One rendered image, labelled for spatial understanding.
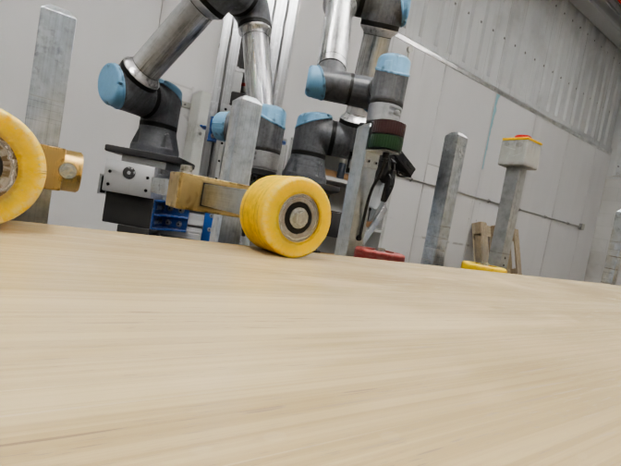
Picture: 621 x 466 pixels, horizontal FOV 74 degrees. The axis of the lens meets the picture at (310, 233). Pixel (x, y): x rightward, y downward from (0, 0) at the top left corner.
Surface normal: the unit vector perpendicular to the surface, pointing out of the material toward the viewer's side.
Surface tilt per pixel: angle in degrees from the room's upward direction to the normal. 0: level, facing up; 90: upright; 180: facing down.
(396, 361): 0
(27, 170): 90
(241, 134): 90
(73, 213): 90
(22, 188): 90
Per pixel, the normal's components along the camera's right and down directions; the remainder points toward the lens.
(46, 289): 0.18, -0.98
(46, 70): 0.56, 0.15
